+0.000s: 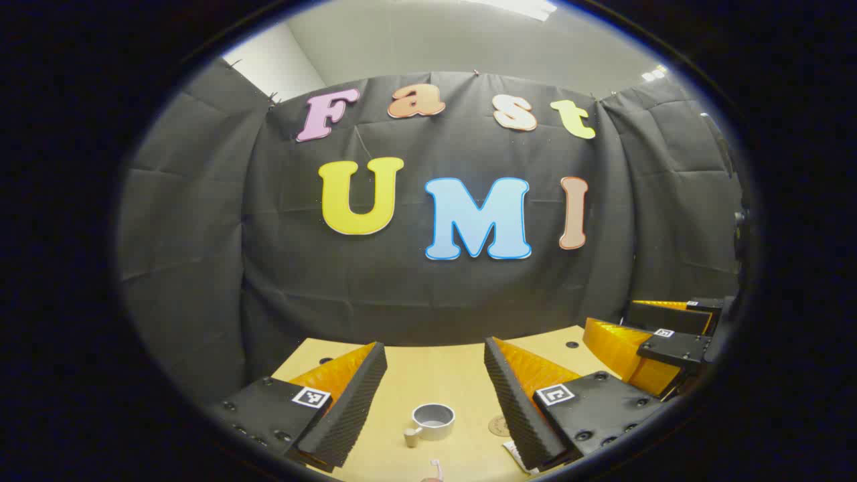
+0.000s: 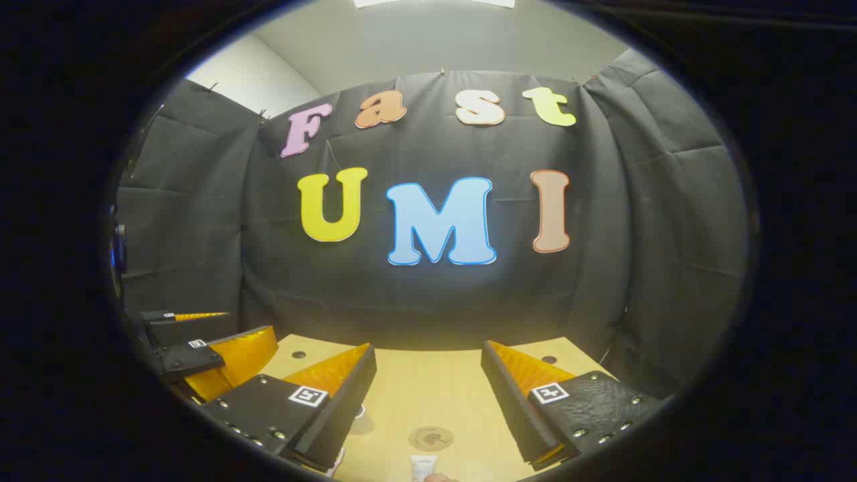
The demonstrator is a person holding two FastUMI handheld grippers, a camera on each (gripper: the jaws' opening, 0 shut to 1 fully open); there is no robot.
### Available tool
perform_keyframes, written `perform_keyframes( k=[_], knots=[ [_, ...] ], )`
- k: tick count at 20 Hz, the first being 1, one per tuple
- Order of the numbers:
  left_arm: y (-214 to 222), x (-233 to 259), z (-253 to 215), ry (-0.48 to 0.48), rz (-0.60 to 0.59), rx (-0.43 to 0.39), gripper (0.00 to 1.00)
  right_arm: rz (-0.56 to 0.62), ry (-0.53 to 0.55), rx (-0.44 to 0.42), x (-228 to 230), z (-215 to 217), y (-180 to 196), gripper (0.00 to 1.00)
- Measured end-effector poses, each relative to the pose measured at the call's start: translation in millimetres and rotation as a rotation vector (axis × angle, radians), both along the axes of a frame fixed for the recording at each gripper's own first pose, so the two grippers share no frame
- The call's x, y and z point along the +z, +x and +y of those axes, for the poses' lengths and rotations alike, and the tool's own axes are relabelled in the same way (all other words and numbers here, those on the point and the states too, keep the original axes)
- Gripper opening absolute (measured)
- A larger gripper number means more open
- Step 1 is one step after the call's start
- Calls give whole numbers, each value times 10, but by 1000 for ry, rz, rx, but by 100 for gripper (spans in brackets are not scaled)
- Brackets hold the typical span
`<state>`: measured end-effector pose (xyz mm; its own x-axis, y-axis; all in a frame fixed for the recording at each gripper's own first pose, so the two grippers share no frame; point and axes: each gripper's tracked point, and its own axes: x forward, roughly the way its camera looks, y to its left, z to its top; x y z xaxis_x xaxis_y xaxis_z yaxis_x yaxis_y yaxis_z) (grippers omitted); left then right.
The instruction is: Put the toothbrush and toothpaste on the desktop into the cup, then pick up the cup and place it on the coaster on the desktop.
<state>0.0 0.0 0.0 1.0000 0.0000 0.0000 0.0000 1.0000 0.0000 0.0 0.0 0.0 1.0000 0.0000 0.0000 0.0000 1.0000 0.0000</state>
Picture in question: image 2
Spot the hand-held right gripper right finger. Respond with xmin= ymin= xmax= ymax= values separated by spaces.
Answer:
xmin=480 ymin=340 xmax=665 ymax=471

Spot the round wooden coaster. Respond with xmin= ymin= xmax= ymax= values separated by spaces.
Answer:
xmin=408 ymin=426 xmax=455 ymax=452

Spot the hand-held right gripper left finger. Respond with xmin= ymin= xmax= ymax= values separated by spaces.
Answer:
xmin=201 ymin=343 xmax=377 ymax=473

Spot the wooden desktop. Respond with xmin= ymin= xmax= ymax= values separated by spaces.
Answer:
xmin=258 ymin=333 xmax=620 ymax=482

